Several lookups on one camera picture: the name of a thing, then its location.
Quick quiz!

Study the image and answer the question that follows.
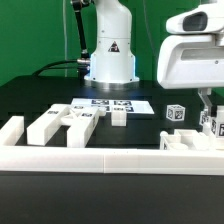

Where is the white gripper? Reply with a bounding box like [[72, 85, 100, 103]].
[[157, 4, 224, 116]]

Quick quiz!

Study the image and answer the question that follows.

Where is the white U-shaped fence frame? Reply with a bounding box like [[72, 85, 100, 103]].
[[0, 116, 224, 176]]

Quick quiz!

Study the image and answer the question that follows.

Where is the black cable bundle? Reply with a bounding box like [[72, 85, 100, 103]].
[[31, 59, 91, 77]]

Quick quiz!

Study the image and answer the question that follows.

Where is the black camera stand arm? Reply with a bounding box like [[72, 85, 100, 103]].
[[69, 0, 92, 79]]

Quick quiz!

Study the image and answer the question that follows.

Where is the white chair seat piece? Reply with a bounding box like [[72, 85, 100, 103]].
[[160, 129, 224, 151]]

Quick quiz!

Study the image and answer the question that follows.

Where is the white marker sheet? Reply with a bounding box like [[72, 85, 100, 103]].
[[71, 98, 154, 114]]

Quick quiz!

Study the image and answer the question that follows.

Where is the white chair back piece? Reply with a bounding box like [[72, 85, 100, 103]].
[[27, 104, 106, 148]]

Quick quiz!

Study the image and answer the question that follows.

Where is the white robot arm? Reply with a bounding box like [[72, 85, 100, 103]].
[[84, 0, 224, 112]]

